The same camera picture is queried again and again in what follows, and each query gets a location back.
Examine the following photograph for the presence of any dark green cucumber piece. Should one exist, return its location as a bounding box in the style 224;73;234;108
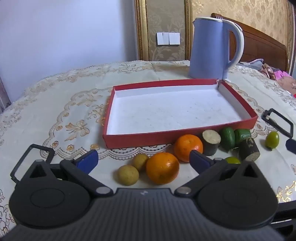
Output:
234;128;252;147
219;127;236;151

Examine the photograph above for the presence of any grey cloth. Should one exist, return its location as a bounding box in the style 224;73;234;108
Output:
240;59;264;70

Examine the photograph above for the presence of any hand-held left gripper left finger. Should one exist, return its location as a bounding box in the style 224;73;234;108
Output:
23;149;114;197

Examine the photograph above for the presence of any orange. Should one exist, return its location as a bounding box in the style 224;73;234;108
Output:
146;152;180;185
174;134;204;163

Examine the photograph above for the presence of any brown longan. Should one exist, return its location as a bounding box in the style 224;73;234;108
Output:
132;153;149;172
117;164;140;186

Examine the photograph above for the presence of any white wall switch panel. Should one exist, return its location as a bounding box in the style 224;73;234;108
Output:
156;32;180;45

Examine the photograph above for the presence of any wooden headboard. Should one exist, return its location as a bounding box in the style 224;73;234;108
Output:
211;13;289;72

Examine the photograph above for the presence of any pink patterned curtain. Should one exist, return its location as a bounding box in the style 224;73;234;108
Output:
0;75;11;114

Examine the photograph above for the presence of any red cardboard box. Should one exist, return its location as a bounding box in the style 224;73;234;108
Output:
102;79;258;149

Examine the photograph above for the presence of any gold wall panel frame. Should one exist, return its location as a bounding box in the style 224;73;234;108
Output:
135;0;193;62

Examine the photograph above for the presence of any sugarcane piece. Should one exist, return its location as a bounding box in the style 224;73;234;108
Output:
202;130;222;156
238;137;260;162

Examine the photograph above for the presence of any pink cloth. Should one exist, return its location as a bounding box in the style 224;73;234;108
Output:
274;70;289;80

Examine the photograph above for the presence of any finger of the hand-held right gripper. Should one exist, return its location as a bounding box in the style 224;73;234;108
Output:
285;138;296;154
261;108;295;140

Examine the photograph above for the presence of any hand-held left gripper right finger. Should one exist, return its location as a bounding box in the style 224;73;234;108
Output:
174;149;266;197

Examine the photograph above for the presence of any gold wall moulding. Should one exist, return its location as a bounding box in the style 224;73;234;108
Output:
285;0;296;77

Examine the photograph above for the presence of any blue electric kettle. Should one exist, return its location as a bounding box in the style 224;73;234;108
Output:
188;17;245;81

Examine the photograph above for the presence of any brown floral quilt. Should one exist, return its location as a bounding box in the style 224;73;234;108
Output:
261;63;296;98

